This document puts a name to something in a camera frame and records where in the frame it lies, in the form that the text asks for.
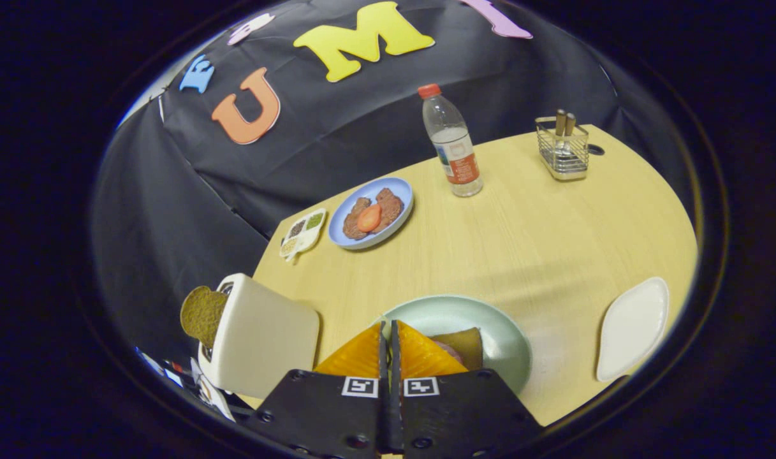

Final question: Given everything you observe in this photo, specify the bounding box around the pale green round plate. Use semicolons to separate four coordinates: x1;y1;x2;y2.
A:
380;295;533;396

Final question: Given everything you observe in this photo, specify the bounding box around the cream toaster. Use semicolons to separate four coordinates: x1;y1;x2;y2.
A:
198;273;321;401

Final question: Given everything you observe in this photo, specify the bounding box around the brown meat patty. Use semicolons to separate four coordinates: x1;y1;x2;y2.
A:
375;187;404;233
343;197;372;240

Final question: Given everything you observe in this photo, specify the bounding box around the white seasoning tray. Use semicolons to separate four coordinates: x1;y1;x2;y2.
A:
279;208;328;263

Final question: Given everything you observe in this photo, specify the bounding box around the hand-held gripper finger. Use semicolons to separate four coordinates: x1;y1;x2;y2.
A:
241;320;393;459
391;320;545;459

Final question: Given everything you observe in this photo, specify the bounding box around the white square plate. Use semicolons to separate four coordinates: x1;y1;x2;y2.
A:
596;276;671;383

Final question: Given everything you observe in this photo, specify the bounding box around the wire cutlery basket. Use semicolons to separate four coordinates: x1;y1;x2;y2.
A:
534;116;590;182

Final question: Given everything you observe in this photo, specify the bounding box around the red tomato slice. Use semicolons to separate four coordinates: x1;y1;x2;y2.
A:
356;203;382;233

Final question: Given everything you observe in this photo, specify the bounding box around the blue plate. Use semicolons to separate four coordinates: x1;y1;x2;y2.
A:
328;177;415;251

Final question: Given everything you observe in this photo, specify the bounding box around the pink meat slice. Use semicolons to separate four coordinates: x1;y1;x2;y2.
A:
432;340;465;365

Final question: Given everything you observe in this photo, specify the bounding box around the white printed sheet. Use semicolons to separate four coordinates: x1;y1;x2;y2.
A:
136;347;237;423

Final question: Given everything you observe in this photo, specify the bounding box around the plastic water bottle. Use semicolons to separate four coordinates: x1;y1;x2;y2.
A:
418;84;484;198

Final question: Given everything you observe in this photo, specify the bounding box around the golden toast slice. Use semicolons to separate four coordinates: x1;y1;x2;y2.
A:
429;327;484;372

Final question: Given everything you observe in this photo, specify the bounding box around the brown bread slice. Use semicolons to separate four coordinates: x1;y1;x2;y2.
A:
180;286;230;350

